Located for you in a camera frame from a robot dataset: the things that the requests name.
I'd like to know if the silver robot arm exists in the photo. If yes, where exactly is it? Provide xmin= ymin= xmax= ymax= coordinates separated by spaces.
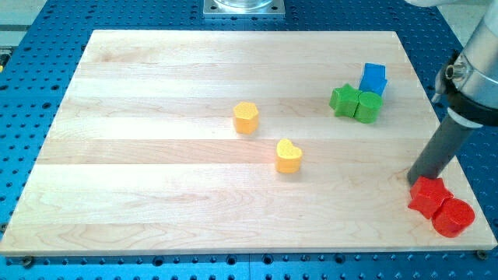
xmin=432 ymin=0 xmax=497 ymax=126

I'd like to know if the light wooden board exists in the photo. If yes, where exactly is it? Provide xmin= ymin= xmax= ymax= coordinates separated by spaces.
xmin=1 ymin=30 xmax=496 ymax=257

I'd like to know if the green cylinder block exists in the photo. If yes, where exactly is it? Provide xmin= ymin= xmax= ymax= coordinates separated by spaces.
xmin=353 ymin=92 xmax=383 ymax=124

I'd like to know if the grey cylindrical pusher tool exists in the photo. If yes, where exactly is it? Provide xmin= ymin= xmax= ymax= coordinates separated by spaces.
xmin=407 ymin=110 xmax=481 ymax=186

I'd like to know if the red star block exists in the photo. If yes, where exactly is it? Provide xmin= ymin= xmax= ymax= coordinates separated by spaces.
xmin=408 ymin=177 xmax=454 ymax=219

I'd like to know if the red cylinder block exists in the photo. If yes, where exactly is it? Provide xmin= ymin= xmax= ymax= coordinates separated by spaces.
xmin=432 ymin=198 xmax=475 ymax=238

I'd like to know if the blue cube block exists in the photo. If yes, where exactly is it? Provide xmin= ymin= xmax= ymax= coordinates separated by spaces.
xmin=359 ymin=63 xmax=388 ymax=96

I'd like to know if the yellow heart block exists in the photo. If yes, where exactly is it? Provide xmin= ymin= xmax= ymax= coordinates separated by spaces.
xmin=275 ymin=138 xmax=303 ymax=173

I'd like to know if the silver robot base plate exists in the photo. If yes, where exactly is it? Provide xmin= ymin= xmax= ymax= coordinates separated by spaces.
xmin=202 ymin=0 xmax=286 ymax=18

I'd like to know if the green star block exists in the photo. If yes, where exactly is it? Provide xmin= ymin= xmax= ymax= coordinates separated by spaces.
xmin=329 ymin=83 xmax=362 ymax=117

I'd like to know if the yellow hexagon block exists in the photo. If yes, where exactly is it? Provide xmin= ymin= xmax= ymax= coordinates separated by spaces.
xmin=233 ymin=102 xmax=259 ymax=135

